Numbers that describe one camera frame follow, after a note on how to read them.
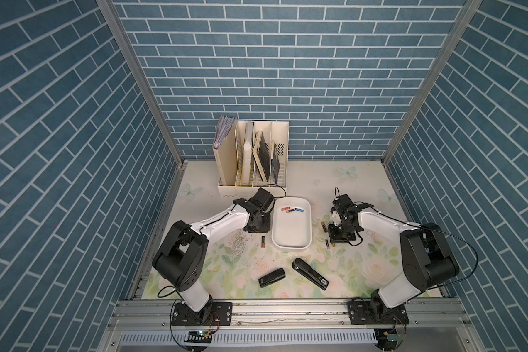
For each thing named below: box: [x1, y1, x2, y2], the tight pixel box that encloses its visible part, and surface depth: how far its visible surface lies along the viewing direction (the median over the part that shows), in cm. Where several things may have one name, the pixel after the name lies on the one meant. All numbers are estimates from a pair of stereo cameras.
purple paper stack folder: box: [212, 114, 236, 150], surface depth 93 cm
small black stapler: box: [258, 267, 286, 289], surface depth 81 cm
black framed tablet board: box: [252, 130, 271, 182], surface depth 104 cm
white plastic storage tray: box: [271, 196, 313, 252], surface depth 98 cm
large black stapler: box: [291, 257, 330, 291], surface depth 82 cm
